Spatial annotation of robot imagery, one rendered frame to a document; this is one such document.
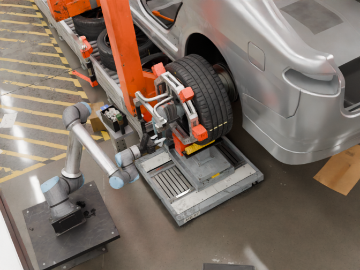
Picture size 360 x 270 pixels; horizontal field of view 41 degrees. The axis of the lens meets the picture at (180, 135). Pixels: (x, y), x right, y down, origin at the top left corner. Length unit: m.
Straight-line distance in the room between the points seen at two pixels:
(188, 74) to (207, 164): 0.95
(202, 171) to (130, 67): 1.02
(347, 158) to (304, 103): 1.64
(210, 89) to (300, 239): 1.35
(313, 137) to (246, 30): 0.76
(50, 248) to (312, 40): 2.52
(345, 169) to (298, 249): 0.90
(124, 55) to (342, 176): 2.04
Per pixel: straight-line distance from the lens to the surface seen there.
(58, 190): 3.61
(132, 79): 3.85
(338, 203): 4.09
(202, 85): 3.33
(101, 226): 3.68
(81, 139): 3.30
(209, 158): 4.04
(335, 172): 4.29
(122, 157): 3.32
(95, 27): 5.53
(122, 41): 3.65
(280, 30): 2.82
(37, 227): 3.84
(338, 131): 3.06
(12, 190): 4.60
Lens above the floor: 3.21
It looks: 44 degrees down
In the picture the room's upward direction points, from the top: 8 degrees counter-clockwise
